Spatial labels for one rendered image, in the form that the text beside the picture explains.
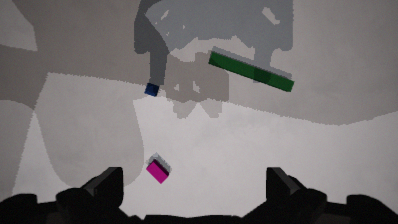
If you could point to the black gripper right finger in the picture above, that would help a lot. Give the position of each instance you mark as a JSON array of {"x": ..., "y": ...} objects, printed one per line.
[{"x": 288, "y": 201}]

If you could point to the small dark blue cube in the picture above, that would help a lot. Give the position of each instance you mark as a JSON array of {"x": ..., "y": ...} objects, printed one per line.
[{"x": 151, "y": 89}]

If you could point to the dark green rod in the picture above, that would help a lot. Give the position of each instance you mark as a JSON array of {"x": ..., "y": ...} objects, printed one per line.
[{"x": 251, "y": 72}]

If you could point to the magenta rod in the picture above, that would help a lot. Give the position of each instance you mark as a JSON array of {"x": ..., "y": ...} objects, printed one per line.
[{"x": 157, "y": 171}]

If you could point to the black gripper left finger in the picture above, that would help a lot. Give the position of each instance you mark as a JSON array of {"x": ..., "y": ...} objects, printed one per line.
[{"x": 96, "y": 202}]

